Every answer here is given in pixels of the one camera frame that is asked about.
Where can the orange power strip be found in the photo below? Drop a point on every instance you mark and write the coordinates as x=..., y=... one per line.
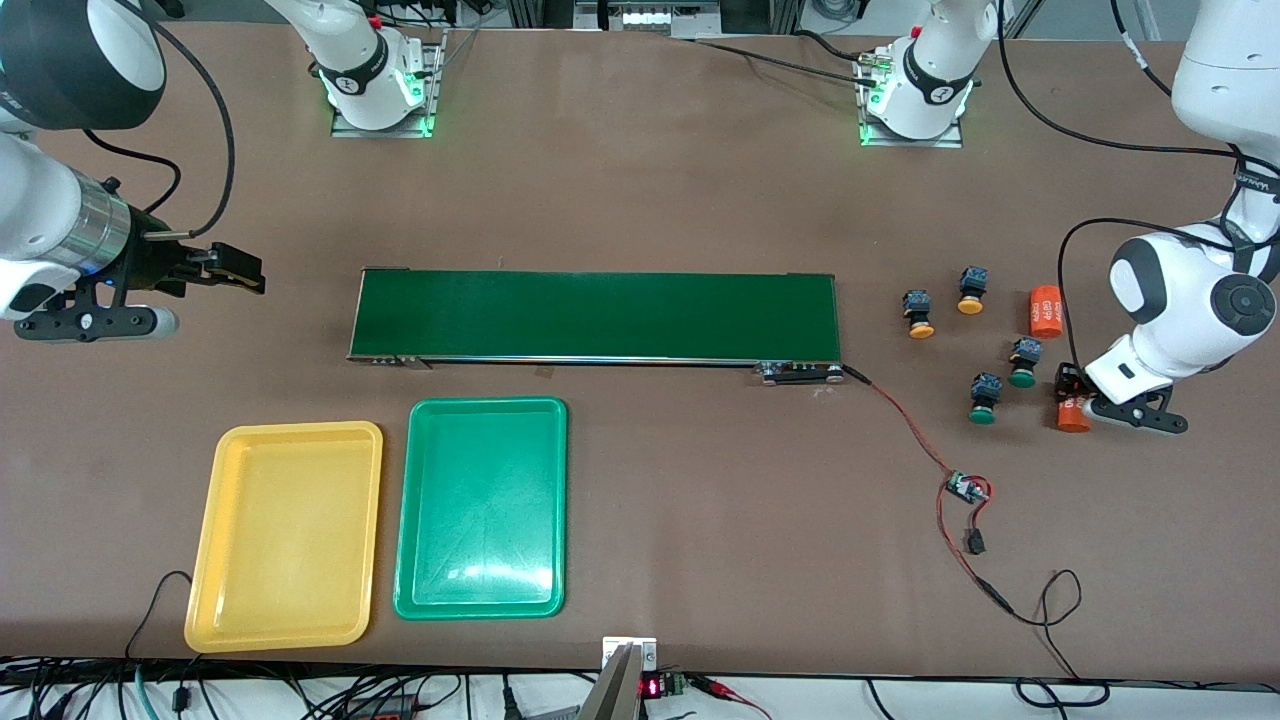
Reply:
x=380, y=712

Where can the small metal bracket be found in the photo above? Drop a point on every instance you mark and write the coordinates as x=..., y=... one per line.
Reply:
x=615, y=648

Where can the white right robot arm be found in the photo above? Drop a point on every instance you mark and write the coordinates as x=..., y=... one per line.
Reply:
x=40, y=215

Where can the grey metal pole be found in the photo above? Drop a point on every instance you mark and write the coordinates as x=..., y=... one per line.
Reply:
x=612, y=695

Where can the yellow plastic tray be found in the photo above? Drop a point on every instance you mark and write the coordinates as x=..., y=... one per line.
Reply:
x=285, y=535

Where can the red digit display module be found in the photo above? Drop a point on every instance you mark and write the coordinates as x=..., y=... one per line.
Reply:
x=652, y=687

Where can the green plastic tray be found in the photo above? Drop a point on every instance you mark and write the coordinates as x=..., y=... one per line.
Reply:
x=480, y=500

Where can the green mushroom push button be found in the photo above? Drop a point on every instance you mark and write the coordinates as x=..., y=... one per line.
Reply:
x=1022, y=378
x=983, y=414

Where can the small black connector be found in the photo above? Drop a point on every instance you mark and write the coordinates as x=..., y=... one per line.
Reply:
x=975, y=544

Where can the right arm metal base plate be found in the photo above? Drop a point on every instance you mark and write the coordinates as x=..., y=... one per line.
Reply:
x=380, y=131

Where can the small circuit board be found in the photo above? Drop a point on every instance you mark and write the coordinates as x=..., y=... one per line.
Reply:
x=965, y=488

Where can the green belt conveyor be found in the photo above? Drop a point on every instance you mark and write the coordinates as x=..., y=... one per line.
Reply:
x=600, y=315

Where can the aluminium frame structure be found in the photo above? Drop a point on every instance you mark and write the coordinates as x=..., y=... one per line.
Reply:
x=640, y=18

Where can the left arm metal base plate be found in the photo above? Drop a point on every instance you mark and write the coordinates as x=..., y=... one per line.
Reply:
x=910, y=142

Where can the orange cylinder printed 4680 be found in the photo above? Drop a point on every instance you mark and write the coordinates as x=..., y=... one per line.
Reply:
x=1073, y=418
x=1046, y=312

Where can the red clip lead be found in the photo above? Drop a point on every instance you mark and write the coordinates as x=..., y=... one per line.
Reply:
x=715, y=687

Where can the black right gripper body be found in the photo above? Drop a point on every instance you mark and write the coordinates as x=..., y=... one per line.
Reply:
x=150, y=263

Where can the yellow mushroom push button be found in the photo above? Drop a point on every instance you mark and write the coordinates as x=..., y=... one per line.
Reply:
x=971, y=305
x=920, y=330

